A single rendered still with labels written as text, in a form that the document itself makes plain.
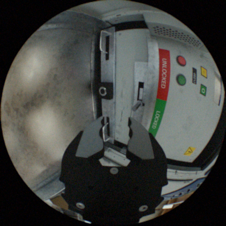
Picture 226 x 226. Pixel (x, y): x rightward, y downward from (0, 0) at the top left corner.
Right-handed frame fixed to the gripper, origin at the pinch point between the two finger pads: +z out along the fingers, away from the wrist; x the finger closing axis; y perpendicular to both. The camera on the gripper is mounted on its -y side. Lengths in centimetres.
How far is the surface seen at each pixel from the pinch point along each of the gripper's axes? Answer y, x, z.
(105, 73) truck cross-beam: -6.9, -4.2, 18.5
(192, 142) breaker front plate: 11.4, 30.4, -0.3
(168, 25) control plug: -19.5, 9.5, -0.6
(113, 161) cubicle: 38.1, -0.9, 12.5
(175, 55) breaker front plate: -15.6, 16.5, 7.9
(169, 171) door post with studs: 29.2, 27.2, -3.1
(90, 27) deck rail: -28.1, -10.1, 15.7
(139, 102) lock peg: 1.5, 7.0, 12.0
